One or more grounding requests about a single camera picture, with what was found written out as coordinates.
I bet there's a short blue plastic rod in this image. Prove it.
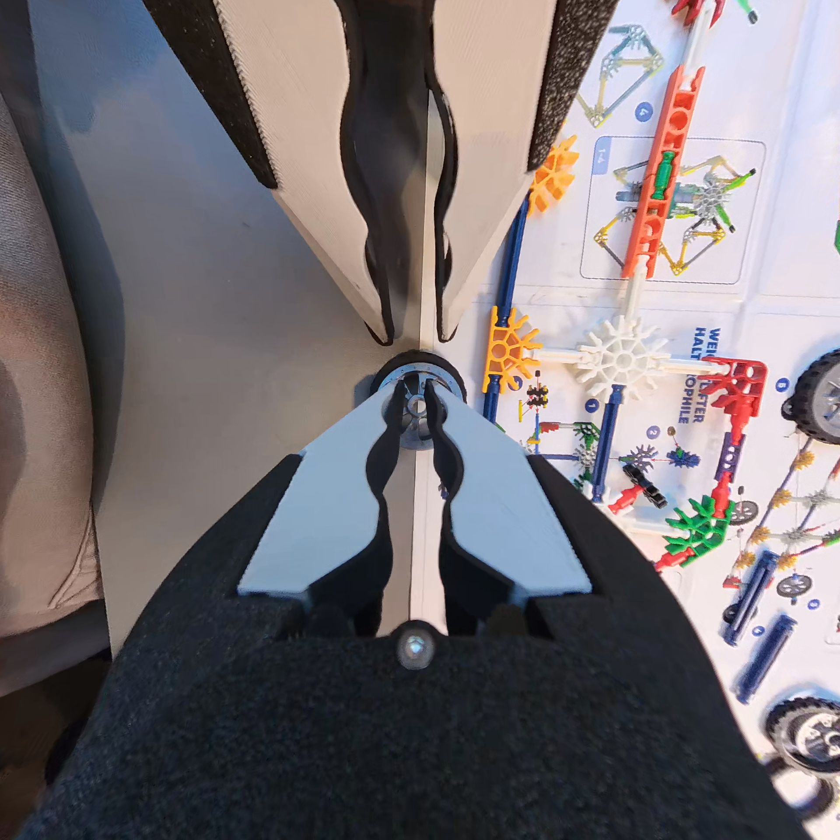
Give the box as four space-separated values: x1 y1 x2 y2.
735 611 798 703

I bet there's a large fold-out instruction sheet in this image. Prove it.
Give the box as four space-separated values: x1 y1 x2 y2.
407 0 840 840

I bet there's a black rubber tyre ring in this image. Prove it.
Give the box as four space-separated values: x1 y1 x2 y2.
372 352 467 408
775 775 840 825
784 348 840 441
762 693 840 788

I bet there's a grey desk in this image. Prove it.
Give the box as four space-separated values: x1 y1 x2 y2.
27 0 526 657

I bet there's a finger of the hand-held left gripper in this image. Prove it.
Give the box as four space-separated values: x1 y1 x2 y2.
427 0 559 340
217 0 395 345

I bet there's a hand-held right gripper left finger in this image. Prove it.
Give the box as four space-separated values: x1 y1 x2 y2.
239 389 405 618

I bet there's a thick blue plastic rod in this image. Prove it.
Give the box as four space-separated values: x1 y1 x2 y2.
722 549 778 647

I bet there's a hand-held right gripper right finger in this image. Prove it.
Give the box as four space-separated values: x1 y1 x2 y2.
423 381 594 618

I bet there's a colourful rod and connector model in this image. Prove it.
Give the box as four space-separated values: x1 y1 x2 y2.
479 0 840 572

